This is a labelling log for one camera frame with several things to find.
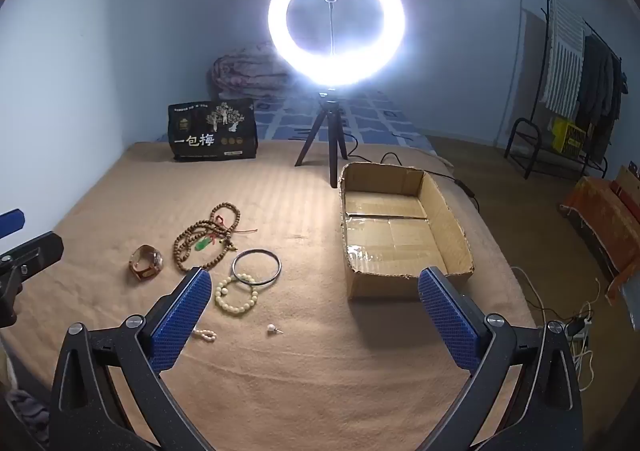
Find cream bead bracelet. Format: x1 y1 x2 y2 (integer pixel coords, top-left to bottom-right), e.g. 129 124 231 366
215 272 261 316

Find yellow box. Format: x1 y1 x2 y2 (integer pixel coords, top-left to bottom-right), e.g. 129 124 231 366
550 116 587 154

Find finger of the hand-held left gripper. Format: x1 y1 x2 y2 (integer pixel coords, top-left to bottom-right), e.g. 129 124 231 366
0 208 25 235
0 231 64 328

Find brown cardboard box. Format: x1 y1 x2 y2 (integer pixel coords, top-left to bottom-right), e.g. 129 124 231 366
614 165 640 202

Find black tripod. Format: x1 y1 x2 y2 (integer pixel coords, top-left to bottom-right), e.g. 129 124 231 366
294 88 349 189

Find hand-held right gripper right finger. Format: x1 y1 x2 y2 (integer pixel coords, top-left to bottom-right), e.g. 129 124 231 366
417 266 586 451

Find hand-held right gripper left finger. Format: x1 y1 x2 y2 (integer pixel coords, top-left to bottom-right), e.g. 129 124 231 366
48 266 213 451

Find green pendant with red cord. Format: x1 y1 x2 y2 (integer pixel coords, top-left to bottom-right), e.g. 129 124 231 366
197 215 259 252

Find dark red box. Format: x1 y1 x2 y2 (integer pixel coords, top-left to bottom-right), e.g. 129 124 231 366
611 180 638 214

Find metal bangle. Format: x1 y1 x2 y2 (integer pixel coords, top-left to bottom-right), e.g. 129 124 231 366
231 248 282 288

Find power strip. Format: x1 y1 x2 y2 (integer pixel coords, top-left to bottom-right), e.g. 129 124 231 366
565 313 593 337

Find white cables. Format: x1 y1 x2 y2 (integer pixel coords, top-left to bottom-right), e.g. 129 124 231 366
510 266 601 392

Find black clothes rack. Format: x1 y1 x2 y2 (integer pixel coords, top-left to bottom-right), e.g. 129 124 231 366
504 0 626 180

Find black cable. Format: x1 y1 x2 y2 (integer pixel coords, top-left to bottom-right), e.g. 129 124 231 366
345 131 481 212

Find grey cloth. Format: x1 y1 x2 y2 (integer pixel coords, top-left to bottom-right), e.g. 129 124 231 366
5 388 51 437

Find dark printed gift bag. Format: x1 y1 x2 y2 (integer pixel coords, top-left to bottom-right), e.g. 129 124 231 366
167 98 258 163

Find watch with red strap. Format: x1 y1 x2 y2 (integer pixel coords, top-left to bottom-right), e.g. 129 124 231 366
129 244 165 280

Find white ring light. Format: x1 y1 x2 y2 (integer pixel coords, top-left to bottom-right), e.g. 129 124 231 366
267 0 416 87

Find folded floral quilt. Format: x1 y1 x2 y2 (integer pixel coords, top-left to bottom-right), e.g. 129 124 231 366
209 42 296 102

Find blue patterned bedsheet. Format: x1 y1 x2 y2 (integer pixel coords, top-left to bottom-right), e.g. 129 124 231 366
155 91 441 154

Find striped towel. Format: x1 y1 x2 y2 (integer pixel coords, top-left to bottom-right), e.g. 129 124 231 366
542 0 586 117

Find wooden bead necklace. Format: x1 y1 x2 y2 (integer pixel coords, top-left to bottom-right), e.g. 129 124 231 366
172 202 243 274

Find dark hanging clothes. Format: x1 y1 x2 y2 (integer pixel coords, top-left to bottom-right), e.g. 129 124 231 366
575 34 626 152

